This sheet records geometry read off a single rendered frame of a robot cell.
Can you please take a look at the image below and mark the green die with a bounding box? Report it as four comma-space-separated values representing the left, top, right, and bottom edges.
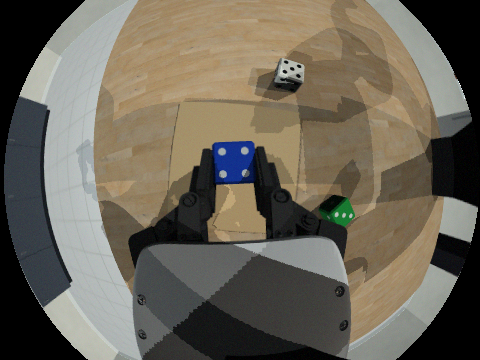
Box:
319, 195, 355, 227

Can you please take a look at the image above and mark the tan square mat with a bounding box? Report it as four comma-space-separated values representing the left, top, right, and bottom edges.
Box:
168, 102, 301, 233

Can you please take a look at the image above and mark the blue die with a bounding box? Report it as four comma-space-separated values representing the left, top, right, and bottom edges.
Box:
212, 141, 256, 185

